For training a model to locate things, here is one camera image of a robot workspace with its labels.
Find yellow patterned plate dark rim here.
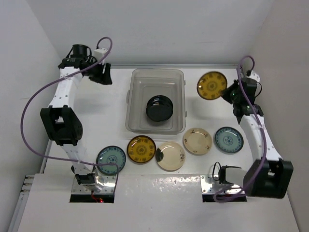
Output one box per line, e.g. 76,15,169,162
197,71,227,101

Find metal base plate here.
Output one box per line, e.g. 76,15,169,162
71,175,116,195
200,174,241,195

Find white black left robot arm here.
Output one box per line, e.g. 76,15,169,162
40,44,112,192

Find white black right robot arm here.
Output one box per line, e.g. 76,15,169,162
218,77,294,199

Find cream plate red black characters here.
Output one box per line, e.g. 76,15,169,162
183,128,212,155

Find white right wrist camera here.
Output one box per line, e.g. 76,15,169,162
246,70,260,83

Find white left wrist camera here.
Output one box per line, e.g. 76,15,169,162
92,48,108,61

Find blue white floral plate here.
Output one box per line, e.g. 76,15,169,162
96,145,126,175
214,127,244,154

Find clear plastic bin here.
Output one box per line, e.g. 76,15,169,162
126,69,186,134

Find cream plate black brush mark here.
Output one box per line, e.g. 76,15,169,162
155,141,186,172

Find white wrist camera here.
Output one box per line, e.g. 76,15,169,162
92,48,108,61
246,70,260,83

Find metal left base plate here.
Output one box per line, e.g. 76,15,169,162
71,175,116,195

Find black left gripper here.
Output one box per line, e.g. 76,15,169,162
83,58,112,85

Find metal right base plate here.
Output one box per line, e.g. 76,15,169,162
200,174,241,195

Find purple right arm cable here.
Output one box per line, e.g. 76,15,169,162
212,55,267,203

